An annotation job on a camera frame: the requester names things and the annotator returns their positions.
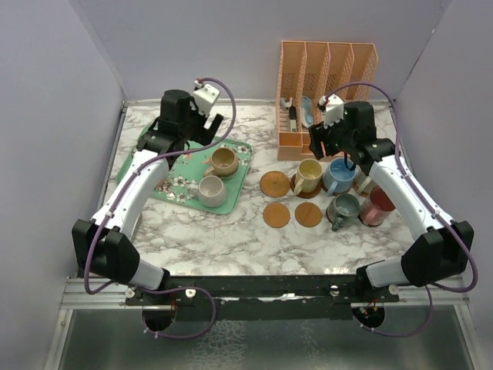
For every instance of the peach plastic desk organizer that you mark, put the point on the peach plastic desk organizer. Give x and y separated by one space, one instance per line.
307 71

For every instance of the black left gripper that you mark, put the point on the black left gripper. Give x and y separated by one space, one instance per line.
205 136

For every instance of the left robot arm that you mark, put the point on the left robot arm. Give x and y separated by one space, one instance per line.
102 244

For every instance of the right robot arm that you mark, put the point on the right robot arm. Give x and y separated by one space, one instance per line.
441 246

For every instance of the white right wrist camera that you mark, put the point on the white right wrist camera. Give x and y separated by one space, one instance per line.
332 109

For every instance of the dark grey mug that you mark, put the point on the dark grey mug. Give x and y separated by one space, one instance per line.
342 211

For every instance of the beige ceramic mug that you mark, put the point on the beige ceramic mug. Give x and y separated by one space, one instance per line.
223 163

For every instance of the light orange wooden coaster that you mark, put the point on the light orange wooden coaster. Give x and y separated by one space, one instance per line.
276 215

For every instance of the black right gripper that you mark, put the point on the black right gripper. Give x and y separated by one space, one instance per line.
319 134

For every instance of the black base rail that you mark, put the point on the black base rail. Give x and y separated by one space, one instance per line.
262 297

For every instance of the grooved brown wooden coaster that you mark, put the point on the grooved brown wooden coaster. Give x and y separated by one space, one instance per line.
306 195

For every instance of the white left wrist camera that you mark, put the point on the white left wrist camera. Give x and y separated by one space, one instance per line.
205 97

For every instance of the pink red mug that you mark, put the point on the pink red mug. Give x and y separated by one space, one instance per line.
376 208

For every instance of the pale yellow mug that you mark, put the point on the pale yellow mug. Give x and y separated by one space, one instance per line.
308 175

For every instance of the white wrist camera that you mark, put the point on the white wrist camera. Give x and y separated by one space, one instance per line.
205 97
332 109

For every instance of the green floral mug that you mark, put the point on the green floral mug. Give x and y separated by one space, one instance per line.
363 184

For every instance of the grey white mug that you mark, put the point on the grey white mug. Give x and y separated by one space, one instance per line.
210 191

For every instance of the green floral tray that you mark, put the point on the green floral tray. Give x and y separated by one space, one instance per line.
188 172

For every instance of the light blue mug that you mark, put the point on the light blue mug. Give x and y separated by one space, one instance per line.
339 176

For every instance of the woven rattan coaster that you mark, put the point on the woven rattan coaster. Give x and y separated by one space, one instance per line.
275 184

